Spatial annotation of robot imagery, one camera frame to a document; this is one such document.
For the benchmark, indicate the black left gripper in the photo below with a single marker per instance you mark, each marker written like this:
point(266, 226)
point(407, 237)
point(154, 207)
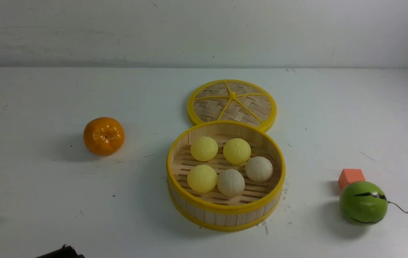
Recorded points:
point(66, 251)

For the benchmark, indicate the yellow bun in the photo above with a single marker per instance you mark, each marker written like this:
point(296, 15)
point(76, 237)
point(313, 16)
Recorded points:
point(204, 149)
point(237, 151)
point(202, 178)

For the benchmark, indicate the white bun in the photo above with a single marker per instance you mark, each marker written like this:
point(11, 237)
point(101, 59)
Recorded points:
point(259, 169)
point(230, 182)

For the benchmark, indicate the bamboo steamer tray yellow rim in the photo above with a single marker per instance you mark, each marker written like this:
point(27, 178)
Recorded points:
point(213, 210)

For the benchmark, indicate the woven bamboo steamer lid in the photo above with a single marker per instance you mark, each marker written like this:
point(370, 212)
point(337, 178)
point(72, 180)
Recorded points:
point(232, 100)

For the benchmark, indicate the orange toy tangerine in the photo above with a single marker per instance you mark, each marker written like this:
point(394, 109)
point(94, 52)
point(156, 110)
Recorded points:
point(103, 136)

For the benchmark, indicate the orange foam cube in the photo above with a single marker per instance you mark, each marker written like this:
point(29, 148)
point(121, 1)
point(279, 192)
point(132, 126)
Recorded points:
point(350, 175)

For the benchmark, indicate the green toy watermelon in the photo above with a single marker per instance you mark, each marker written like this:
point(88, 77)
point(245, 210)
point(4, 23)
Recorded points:
point(364, 203)

